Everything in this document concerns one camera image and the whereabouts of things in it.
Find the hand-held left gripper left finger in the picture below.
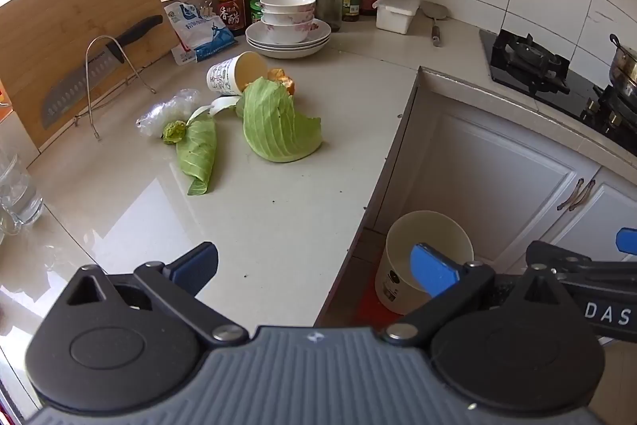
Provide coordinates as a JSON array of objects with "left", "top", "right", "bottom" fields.
[{"left": 64, "top": 242, "right": 250, "bottom": 347}]

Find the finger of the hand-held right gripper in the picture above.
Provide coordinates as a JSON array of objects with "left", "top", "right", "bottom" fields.
[
  {"left": 616, "top": 227, "right": 637, "bottom": 253},
  {"left": 526, "top": 240, "right": 637, "bottom": 279}
]

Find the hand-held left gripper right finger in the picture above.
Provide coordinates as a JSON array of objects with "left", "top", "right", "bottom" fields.
[{"left": 383, "top": 242, "right": 573, "bottom": 347}]

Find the white round bin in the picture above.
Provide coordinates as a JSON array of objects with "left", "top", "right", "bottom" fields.
[{"left": 374, "top": 209, "right": 475, "bottom": 316}]

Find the small green vegetable scrap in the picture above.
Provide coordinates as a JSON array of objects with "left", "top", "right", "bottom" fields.
[{"left": 162, "top": 120, "right": 187, "bottom": 144}]

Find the clear plastic bag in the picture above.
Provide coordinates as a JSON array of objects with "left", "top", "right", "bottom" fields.
[{"left": 136, "top": 89, "right": 200, "bottom": 138}]

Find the large green cabbage leaf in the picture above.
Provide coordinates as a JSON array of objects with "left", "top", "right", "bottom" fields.
[{"left": 242, "top": 76, "right": 323, "bottom": 164}]

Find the white printed paper cup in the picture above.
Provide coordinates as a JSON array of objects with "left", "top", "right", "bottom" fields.
[{"left": 206, "top": 51, "right": 270, "bottom": 97}]

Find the red floor mat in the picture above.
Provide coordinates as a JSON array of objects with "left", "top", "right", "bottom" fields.
[{"left": 354, "top": 288, "right": 416, "bottom": 331}]

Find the white corner cabinet door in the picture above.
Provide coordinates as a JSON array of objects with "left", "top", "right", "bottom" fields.
[{"left": 371, "top": 89, "right": 441, "bottom": 227}]

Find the black gas stove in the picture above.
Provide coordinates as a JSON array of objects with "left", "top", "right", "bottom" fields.
[{"left": 479, "top": 29, "right": 637, "bottom": 142}]

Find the steel pot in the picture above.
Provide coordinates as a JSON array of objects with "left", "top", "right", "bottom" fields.
[{"left": 608, "top": 33, "right": 637, "bottom": 100}]

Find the clear glass mug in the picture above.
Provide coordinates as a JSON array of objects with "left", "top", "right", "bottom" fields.
[
  {"left": 0, "top": 150, "right": 45, "bottom": 227},
  {"left": 0, "top": 206, "right": 21, "bottom": 237}
]

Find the white and blue salt bag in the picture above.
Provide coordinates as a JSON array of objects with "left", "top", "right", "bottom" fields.
[{"left": 164, "top": 0, "right": 237, "bottom": 66}]

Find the metal spatula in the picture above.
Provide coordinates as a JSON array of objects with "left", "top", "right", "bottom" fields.
[{"left": 420, "top": 0, "right": 449, "bottom": 47}]

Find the white plastic lidded container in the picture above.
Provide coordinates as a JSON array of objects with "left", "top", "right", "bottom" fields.
[{"left": 374, "top": 0, "right": 421, "bottom": 33}]

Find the bamboo cutting board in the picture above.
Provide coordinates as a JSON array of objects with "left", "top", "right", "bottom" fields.
[{"left": 0, "top": 0, "right": 182, "bottom": 152}]

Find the bronze cabinet handle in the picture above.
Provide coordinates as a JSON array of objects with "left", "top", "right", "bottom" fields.
[
  {"left": 570, "top": 180, "right": 595, "bottom": 210},
  {"left": 557, "top": 178, "right": 584, "bottom": 211}
]

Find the black handled kitchen knife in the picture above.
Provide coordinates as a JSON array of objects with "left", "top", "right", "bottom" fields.
[{"left": 40, "top": 14, "right": 164, "bottom": 130}]

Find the metal wire rack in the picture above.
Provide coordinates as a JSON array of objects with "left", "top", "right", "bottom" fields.
[{"left": 74, "top": 35, "right": 157, "bottom": 142}]

